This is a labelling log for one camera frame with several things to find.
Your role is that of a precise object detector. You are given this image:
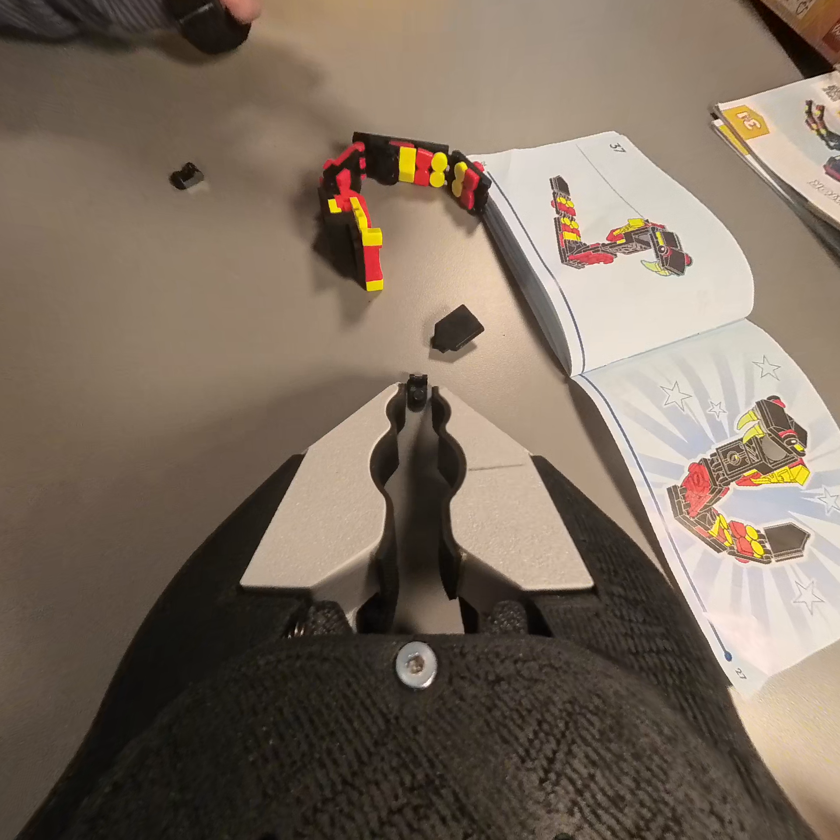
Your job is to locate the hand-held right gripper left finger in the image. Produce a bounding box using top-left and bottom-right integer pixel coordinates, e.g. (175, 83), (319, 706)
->
(239, 382), (404, 634)

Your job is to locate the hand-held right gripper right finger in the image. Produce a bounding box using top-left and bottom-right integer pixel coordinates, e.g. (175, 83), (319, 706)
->
(428, 386), (595, 614)

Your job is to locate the red yellow black lego body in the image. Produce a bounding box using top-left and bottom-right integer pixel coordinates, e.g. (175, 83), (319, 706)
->
(317, 131), (493, 293)

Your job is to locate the instruction booklet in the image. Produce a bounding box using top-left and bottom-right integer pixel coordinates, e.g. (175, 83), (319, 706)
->
(476, 130), (840, 690)
(710, 115), (840, 245)
(715, 69), (840, 227)

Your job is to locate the black lego wedge piece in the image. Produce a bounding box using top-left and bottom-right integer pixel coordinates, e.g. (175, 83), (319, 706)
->
(430, 304), (487, 354)

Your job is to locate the colourful cardboard lego box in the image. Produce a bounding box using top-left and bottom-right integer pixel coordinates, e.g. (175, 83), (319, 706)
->
(758, 0), (840, 67)

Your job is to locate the closed instruction booklet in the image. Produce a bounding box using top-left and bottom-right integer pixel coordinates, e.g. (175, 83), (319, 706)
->
(710, 115), (840, 245)
(715, 69), (840, 227)

